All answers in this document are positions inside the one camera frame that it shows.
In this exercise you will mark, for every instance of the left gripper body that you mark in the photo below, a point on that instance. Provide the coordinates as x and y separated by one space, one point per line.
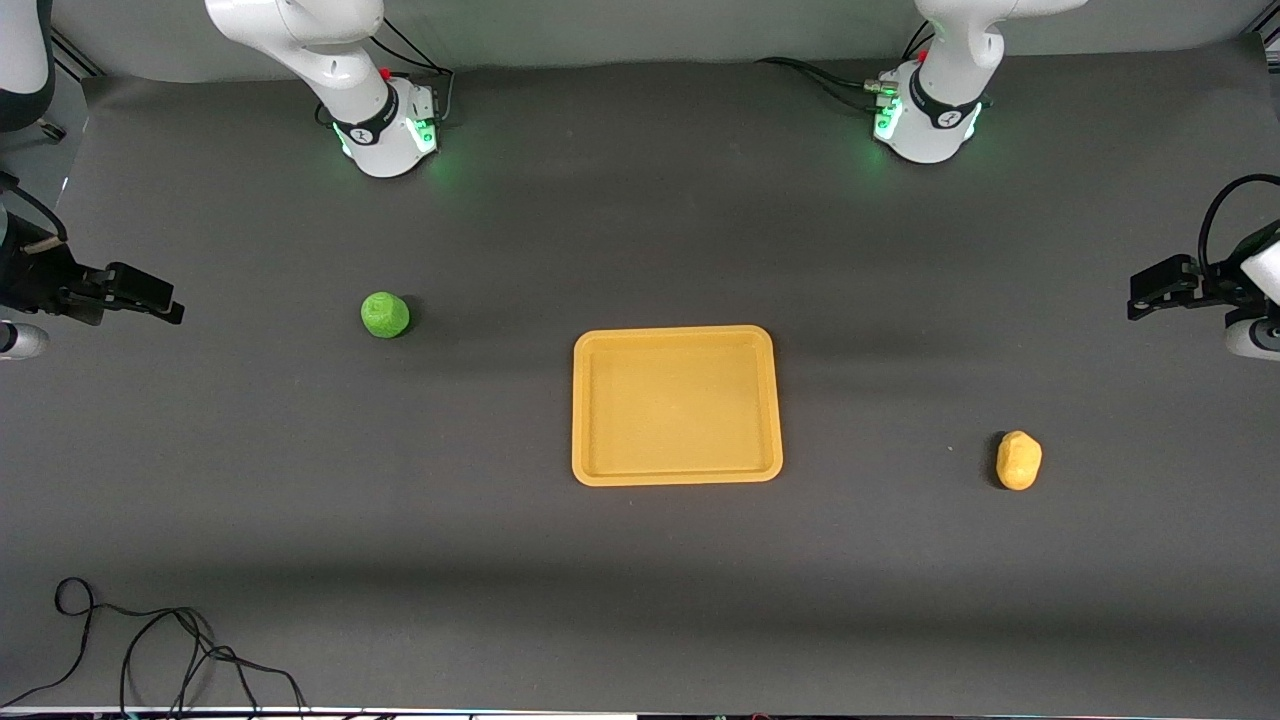
1213 288

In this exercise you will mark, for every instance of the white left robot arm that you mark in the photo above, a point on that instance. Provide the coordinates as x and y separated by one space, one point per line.
945 70

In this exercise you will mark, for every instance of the green apple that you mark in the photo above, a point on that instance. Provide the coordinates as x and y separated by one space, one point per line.
384 315

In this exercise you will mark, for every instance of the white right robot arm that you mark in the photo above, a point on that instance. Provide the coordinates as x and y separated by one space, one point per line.
340 70

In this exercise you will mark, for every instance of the yellow potato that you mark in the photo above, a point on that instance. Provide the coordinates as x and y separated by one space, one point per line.
1019 461

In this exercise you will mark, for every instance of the aluminium frame rail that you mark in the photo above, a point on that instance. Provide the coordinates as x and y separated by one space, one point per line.
78 58

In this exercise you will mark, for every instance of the orange plastic tray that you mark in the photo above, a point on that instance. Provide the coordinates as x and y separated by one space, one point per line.
676 410

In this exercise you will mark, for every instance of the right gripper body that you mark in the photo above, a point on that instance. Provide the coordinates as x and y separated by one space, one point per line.
35 281

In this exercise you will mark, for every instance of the dark grey table mat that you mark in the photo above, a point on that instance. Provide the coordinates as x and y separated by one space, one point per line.
640 600

